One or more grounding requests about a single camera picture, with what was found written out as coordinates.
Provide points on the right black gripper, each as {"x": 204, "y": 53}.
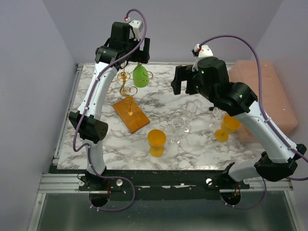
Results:
{"x": 183, "y": 72}

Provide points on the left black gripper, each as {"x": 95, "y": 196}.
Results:
{"x": 143, "y": 55}

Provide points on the green wine glass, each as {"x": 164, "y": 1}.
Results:
{"x": 140, "y": 76}

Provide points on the clear wine glass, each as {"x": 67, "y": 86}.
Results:
{"x": 189, "y": 114}
{"x": 176, "y": 130}

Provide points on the orange wine glass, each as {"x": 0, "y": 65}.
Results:
{"x": 229, "y": 125}
{"x": 156, "y": 139}

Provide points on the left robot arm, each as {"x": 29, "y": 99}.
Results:
{"x": 127, "y": 43}

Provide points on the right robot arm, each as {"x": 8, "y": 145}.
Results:
{"x": 211, "y": 80}

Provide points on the orange wine glass on table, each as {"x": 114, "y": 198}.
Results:
{"x": 229, "y": 125}

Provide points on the wooden rack base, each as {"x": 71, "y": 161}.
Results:
{"x": 131, "y": 114}

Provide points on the clear glass on table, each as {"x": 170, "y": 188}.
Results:
{"x": 217, "y": 117}

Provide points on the pink plastic storage box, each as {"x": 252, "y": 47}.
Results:
{"x": 274, "y": 99}

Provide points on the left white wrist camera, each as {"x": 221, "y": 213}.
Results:
{"x": 135, "y": 29}

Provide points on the black mounting rail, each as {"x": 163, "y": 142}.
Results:
{"x": 123, "y": 185}

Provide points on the aluminium frame rail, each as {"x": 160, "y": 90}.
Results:
{"x": 59, "y": 183}

